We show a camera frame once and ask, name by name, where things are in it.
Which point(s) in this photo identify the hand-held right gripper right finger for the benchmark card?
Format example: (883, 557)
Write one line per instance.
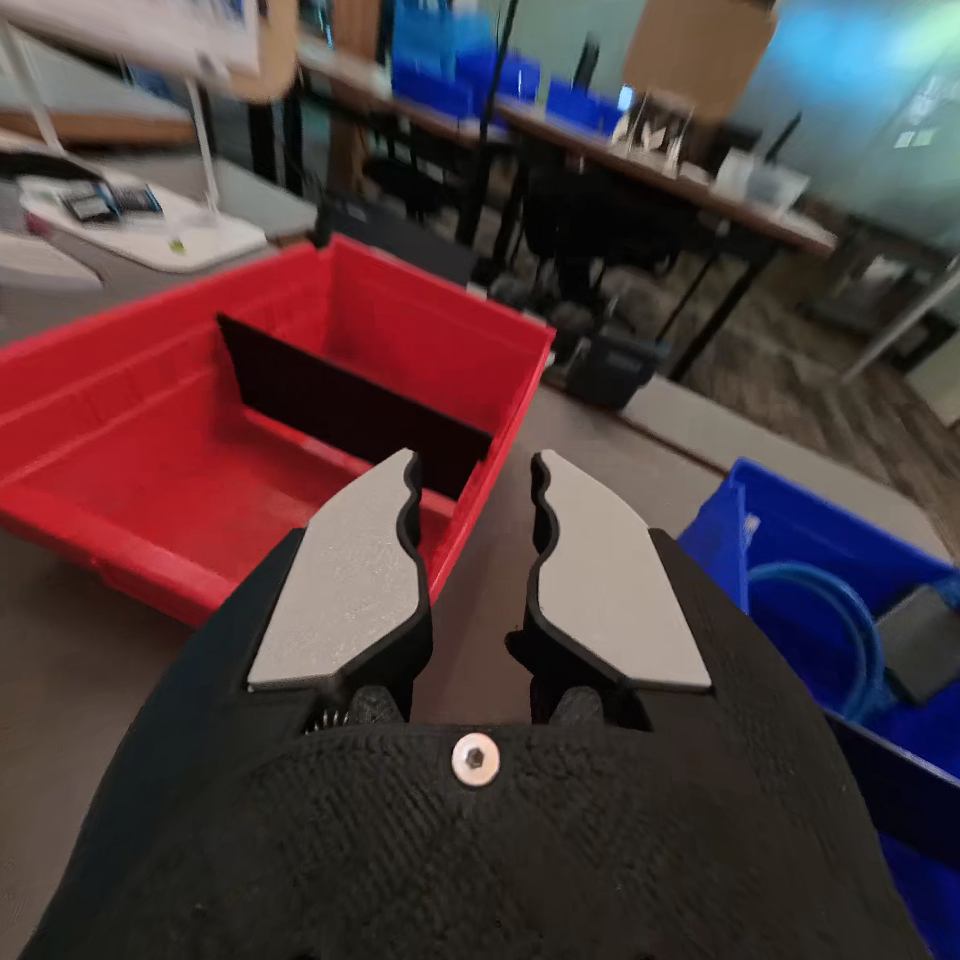
(607, 592)

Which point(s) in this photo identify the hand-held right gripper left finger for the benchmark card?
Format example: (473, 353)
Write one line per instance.
(345, 585)

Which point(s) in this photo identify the blue plastic bin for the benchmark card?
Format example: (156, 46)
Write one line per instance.
(795, 510)

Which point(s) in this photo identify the black network adapter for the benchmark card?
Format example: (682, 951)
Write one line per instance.
(922, 645)

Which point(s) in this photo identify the black bin divider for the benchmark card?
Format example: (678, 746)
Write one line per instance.
(337, 405)

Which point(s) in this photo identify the black floor bag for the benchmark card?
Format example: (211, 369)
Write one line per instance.
(615, 371)

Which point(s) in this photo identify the red plastic bin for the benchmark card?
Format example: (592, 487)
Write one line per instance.
(150, 480)

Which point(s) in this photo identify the white board stand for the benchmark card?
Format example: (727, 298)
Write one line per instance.
(217, 244)

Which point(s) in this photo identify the long wooden table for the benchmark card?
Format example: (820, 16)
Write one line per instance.
(675, 180)

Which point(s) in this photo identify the row of blue storage bins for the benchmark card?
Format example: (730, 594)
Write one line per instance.
(427, 67)

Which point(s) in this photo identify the cardboard panel with black sheet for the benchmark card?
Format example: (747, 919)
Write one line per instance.
(697, 52)

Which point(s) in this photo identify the instruction sheet on board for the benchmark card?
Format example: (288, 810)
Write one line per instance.
(150, 30)

